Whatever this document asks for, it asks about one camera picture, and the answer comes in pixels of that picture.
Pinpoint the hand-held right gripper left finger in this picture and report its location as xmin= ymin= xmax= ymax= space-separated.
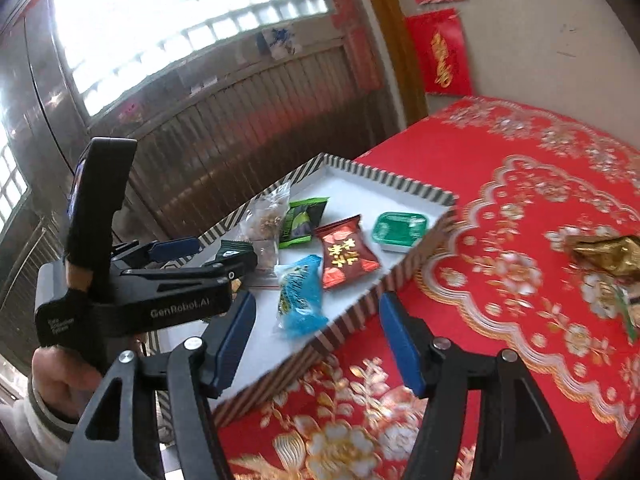
xmin=62 ymin=291 xmax=257 ymax=480

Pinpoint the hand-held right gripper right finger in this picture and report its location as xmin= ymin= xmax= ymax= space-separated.
xmin=379 ymin=291 xmax=581 ymax=480

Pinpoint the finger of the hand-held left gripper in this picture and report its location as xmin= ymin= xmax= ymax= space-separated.
xmin=122 ymin=252 xmax=258 ymax=293
xmin=112 ymin=237 xmax=202 ymax=271

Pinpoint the dark green snack packet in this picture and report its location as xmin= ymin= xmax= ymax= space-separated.
xmin=220 ymin=240 xmax=256 ymax=260

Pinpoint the clear zip bag of nuts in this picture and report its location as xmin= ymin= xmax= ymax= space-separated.
xmin=239 ymin=182 xmax=293 ymax=288

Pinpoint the blue and white snack packet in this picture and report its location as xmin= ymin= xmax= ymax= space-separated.
xmin=272 ymin=254 xmax=328 ymax=339

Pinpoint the bright green snack packet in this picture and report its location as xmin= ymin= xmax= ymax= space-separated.
xmin=277 ymin=196 xmax=330 ymax=250

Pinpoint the red packet with gold print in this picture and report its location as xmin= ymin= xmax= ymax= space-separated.
xmin=314 ymin=214 xmax=382 ymax=291

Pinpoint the green jelly cup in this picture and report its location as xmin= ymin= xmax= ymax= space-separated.
xmin=371 ymin=211 xmax=431 ymax=254

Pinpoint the striped cardboard box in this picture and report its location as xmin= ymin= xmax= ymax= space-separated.
xmin=197 ymin=152 xmax=458 ymax=428

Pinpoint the gold foil snack packet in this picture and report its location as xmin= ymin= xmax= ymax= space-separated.
xmin=565 ymin=234 xmax=640 ymax=277

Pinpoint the person's left forearm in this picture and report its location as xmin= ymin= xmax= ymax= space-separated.
xmin=0 ymin=380 xmax=83 ymax=480

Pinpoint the person's left hand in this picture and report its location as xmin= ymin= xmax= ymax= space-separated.
xmin=32 ymin=347 xmax=103 ymax=420

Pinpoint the metal door with glass blocks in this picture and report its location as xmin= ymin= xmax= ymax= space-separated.
xmin=0 ymin=0 xmax=406 ymax=396

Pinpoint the pink door label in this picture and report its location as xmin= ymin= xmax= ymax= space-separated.
xmin=117 ymin=100 xmax=146 ymax=123

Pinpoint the blue and white door sticker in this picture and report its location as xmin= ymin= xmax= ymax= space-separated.
xmin=262 ymin=22 xmax=303 ymax=58

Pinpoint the red poster with gold figure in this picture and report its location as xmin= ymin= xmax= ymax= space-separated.
xmin=404 ymin=8 xmax=473 ymax=97

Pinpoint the wooden door frame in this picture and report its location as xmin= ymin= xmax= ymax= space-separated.
xmin=355 ymin=0 xmax=428 ymax=128

